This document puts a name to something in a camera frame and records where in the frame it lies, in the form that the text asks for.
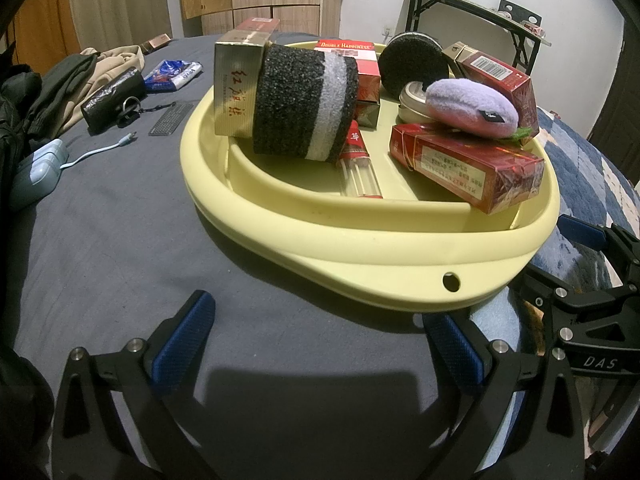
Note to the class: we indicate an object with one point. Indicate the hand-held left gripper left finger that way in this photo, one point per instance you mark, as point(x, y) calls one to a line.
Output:
point(182, 340)

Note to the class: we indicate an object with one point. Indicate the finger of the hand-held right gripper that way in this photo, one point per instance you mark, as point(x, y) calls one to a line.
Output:
point(580, 230)
point(575, 302)

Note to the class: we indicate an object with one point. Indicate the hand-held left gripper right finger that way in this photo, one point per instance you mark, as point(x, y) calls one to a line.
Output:
point(455, 350)

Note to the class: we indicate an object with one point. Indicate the green plastic clip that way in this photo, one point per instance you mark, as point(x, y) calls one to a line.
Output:
point(522, 134)

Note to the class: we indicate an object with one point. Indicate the yellow plastic tray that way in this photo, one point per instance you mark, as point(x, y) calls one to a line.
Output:
point(350, 245)

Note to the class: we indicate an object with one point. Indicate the purple powder puff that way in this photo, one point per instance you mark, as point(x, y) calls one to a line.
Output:
point(465, 107)

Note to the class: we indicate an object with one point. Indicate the dark red gold cigarette box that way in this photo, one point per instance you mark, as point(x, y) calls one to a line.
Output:
point(500, 80)

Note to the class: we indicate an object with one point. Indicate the round cream tin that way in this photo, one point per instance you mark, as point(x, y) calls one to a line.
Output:
point(412, 105)

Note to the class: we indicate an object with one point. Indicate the small red box clear window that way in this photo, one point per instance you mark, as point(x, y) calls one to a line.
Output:
point(357, 160)

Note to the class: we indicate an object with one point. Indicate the black foam cylinder grey stripe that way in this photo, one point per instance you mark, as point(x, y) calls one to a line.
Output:
point(410, 62)
point(300, 105)

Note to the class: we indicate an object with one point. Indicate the blue checkered blanket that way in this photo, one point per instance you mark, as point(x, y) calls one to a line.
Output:
point(580, 170)

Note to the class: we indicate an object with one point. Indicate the grey comb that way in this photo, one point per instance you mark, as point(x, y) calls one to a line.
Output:
point(171, 119)

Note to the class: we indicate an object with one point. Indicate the black chair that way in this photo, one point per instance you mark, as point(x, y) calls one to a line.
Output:
point(520, 10)

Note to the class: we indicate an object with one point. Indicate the black pouch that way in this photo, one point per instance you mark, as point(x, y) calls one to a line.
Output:
point(112, 95)

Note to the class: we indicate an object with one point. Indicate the grey folding table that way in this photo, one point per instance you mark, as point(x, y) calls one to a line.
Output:
point(465, 2)

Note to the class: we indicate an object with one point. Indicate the blue snack packet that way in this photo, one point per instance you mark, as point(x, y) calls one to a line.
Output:
point(172, 74)

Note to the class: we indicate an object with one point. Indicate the olive garment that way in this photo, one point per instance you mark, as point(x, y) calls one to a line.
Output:
point(60, 90)

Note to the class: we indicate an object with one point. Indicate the black jacket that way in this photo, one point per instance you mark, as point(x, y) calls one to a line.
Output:
point(17, 110)

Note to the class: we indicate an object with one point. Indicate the small rose gold box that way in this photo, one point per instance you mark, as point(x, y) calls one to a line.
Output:
point(156, 43)

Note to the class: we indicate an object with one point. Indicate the beige curtain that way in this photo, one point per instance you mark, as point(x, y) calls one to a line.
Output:
point(120, 5)

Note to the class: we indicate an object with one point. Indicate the orange wooden door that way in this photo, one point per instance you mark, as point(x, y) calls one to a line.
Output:
point(47, 15)

